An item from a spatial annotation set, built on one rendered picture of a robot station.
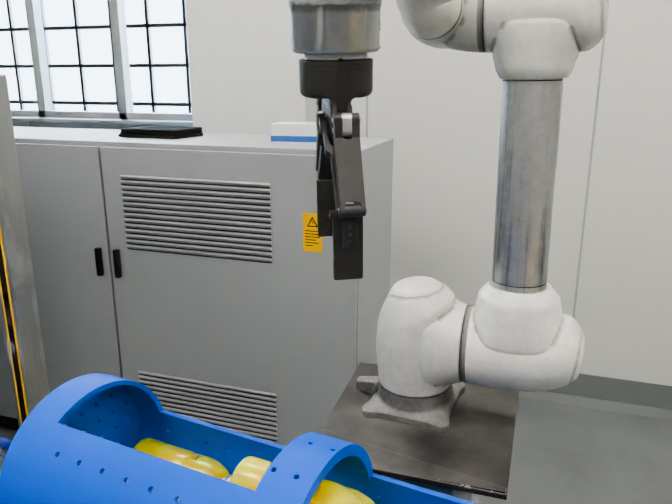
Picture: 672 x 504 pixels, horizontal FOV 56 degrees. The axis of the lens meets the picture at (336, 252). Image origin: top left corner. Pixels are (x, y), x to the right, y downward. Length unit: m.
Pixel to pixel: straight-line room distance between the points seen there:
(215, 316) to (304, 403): 0.50
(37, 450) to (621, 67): 2.95
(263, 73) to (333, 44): 2.75
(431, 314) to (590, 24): 0.56
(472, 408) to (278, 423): 1.40
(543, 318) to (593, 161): 2.24
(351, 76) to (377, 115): 2.84
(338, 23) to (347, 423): 0.89
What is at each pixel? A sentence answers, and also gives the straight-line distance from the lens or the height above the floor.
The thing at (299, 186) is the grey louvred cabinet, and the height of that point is 1.31.
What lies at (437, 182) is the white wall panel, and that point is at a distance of 3.43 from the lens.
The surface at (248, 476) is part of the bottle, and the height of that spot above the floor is 1.19.
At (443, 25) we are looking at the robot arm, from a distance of 1.07.
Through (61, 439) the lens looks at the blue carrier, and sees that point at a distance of 1.00.
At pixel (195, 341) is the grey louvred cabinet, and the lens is 2.67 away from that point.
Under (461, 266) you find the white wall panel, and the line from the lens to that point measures 3.52.
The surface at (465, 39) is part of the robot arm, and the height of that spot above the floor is 1.75.
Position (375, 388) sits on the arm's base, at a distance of 1.37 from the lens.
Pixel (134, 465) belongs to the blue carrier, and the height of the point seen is 1.20.
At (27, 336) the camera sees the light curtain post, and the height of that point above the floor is 1.08.
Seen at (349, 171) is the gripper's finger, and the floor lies 1.61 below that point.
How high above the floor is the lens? 1.69
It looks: 16 degrees down
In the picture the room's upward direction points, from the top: straight up
